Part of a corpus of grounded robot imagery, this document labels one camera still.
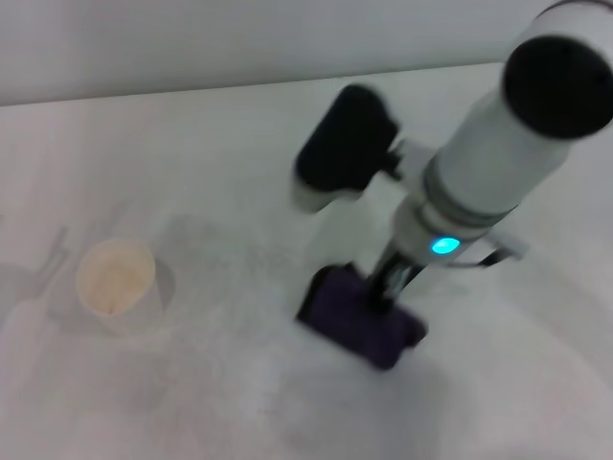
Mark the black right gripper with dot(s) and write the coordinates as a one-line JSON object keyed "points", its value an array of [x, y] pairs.
{"points": [[400, 267]]}

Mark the purple rag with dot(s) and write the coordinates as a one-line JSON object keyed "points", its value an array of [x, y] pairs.
{"points": [[345, 316]]}

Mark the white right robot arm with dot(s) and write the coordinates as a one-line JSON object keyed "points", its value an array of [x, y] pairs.
{"points": [[488, 158]]}

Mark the white paper cup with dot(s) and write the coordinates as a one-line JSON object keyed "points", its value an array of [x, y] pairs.
{"points": [[114, 278]]}

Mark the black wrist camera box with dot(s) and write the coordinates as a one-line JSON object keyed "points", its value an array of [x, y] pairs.
{"points": [[342, 136]]}

